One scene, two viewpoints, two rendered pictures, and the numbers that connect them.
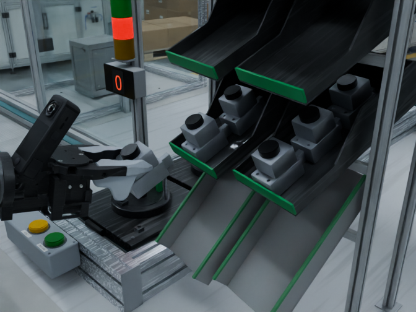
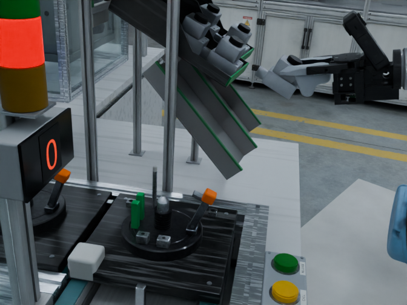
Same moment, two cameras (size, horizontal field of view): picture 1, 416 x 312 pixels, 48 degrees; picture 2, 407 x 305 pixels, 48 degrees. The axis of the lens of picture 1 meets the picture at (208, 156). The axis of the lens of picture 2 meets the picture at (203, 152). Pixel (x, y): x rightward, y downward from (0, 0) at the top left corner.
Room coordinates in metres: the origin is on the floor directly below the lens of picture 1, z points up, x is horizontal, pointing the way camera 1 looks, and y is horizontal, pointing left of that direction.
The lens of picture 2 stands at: (1.29, 0.73, 1.45)
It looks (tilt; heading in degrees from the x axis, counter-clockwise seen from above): 25 degrees down; 234
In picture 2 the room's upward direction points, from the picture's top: 4 degrees clockwise
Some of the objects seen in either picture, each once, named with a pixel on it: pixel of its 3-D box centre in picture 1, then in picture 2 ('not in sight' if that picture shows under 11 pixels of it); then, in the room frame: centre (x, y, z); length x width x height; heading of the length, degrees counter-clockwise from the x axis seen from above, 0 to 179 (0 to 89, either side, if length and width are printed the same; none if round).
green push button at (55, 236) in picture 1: (54, 241); (285, 264); (0.80, 0.32, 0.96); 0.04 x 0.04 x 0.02
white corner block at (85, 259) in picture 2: not in sight; (86, 261); (1.09, 0.16, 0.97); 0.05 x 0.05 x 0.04; 45
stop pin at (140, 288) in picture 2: not in sight; (140, 296); (1.04, 0.25, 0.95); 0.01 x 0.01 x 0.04; 45
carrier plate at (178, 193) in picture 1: (141, 205); (162, 239); (0.95, 0.16, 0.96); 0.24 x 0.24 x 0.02; 45
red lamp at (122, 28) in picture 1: (122, 27); (18, 39); (1.16, 0.21, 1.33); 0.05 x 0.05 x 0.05
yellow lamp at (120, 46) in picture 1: (124, 47); (23, 85); (1.16, 0.21, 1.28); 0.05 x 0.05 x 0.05
